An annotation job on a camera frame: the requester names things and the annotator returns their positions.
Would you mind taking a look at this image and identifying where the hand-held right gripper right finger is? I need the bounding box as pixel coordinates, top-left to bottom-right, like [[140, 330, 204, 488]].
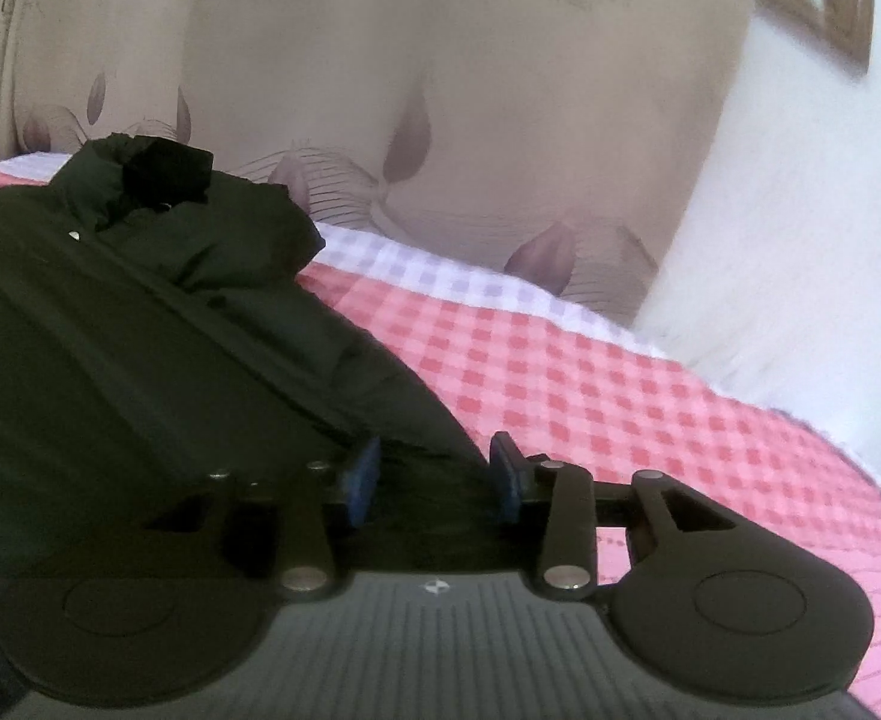
[[487, 431, 745, 602]]

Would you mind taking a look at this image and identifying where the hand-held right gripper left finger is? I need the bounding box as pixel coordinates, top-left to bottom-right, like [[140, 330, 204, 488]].
[[144, 435, 383, 602]]

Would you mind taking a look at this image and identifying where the black jacket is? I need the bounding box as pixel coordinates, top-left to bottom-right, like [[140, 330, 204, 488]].
[[0, 132, 503, 720]]

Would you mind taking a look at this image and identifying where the bed with pink checked sheet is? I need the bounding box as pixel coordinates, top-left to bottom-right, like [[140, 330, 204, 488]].
[[0, 151, 881, 720]]

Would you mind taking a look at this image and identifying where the beige leaf print curtain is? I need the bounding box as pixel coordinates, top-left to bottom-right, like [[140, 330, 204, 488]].
[[0, 0, 766, 327]]

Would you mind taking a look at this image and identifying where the brown wooden window frame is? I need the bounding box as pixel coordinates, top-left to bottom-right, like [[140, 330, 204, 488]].
[[754, 0, 878, 77]]

